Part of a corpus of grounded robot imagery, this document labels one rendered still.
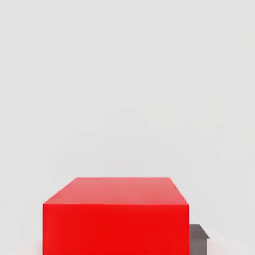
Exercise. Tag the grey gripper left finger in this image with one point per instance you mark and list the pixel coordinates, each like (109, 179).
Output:
(36, 249)

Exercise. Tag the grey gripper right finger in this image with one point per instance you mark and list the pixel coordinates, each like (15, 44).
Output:
(197, 242)

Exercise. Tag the small red cube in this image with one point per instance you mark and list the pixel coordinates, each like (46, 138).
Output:
(115, 227)

